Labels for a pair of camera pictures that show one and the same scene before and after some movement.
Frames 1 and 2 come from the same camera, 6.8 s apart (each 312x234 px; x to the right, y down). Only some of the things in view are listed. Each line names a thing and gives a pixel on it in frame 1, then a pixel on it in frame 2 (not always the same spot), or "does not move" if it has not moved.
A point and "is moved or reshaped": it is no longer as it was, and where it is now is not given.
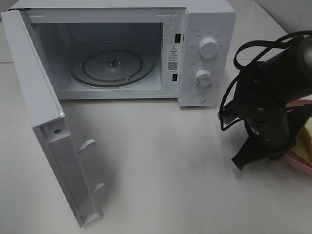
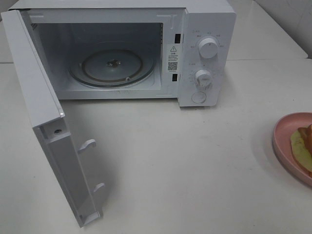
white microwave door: [44, 111] does not move
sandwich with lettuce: [302, 150] does not move
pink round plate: [300, 161] is moved or reshaped
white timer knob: [203, 78] does not move
